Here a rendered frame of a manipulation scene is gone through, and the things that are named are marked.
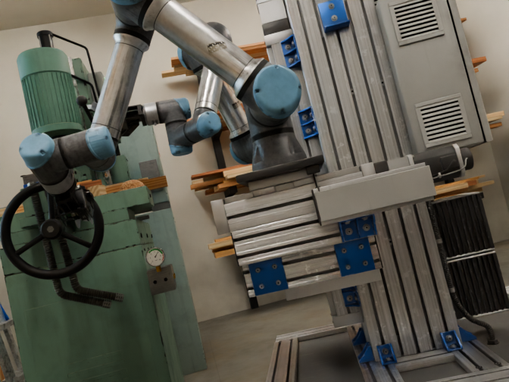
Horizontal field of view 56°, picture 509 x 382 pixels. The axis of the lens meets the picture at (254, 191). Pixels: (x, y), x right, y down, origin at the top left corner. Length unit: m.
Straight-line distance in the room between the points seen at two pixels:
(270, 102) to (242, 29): 3.40
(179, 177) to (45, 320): 2.57
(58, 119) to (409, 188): 1.23
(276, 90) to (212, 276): 3.09
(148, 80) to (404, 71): 3.11
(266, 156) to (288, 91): 0.20
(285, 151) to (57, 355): 0.99
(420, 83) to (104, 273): 1.14
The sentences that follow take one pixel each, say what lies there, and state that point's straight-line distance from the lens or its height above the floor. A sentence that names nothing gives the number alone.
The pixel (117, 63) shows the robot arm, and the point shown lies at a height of 1.17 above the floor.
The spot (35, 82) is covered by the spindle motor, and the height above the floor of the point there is 1.35.
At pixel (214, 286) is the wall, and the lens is 4.11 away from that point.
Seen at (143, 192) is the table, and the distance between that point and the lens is 1.67.
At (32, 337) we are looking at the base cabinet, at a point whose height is 0.50.
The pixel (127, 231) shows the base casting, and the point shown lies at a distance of 1.66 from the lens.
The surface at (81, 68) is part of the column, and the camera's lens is 2.16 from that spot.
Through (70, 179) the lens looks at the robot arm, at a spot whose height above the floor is 0.90.
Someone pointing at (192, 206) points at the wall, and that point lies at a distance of 4.09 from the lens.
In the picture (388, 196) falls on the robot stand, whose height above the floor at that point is 0.68.
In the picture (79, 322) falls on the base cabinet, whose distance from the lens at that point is 1.71.
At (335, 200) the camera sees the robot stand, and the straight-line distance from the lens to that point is 1.11.
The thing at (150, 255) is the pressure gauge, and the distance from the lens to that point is 1.59.
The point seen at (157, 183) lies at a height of 0.92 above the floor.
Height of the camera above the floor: 0.70
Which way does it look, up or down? 4 degrees up
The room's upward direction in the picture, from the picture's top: 13 degrees counter-clockwise
